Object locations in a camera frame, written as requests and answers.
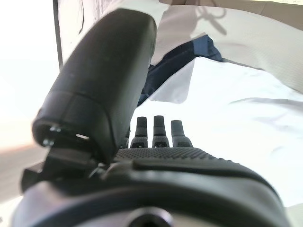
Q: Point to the bed with beige cover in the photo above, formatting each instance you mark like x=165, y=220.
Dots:
x=260, y=9

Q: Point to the navy blue garment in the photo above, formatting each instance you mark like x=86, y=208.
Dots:
x=203, y=47

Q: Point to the white garment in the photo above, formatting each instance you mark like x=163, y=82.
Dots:
x=236, y=118

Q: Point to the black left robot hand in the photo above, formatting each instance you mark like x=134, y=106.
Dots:
x=101, y=78

